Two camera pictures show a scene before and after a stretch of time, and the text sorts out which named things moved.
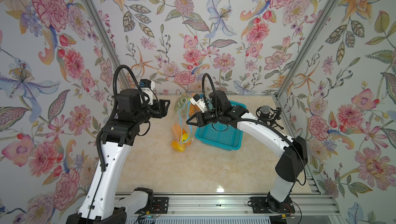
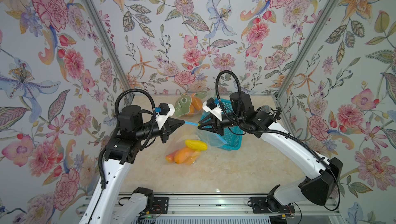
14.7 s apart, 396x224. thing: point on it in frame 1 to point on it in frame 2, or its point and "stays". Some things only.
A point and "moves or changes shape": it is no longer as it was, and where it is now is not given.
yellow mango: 185,137 to 196,144
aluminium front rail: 307,206 stays
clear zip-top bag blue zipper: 182,129 moves or changes shape
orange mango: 179,147 to 195,155
